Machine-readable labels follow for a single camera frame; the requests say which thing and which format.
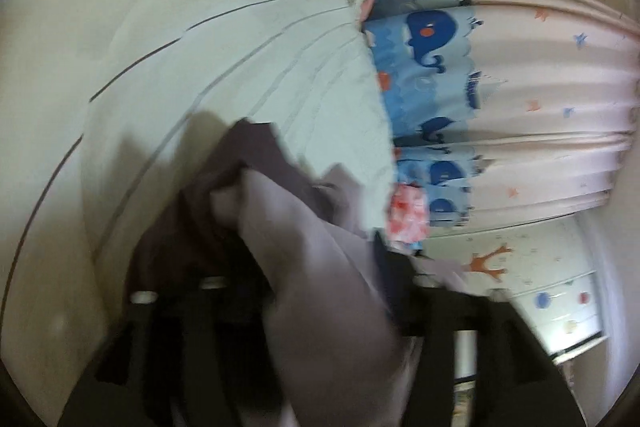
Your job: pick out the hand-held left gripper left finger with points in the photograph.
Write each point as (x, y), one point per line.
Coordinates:
(200, 347)

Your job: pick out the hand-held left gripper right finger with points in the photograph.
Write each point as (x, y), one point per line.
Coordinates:
(390, 277)

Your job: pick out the purple two-tone jacket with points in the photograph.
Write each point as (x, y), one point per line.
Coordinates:
(320, 287)

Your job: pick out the pink checked cloth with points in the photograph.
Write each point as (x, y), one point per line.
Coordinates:
(407, 217)

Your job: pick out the white cabinet with coloured dots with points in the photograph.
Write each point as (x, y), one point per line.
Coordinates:
(565, 307)

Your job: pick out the whale print curtain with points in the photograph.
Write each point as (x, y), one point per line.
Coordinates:
(550, 107)

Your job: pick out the white striped quilt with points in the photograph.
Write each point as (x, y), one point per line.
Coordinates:
(225, 57)

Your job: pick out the orange tree wall sticker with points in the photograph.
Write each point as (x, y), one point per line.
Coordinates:
(487, 264)

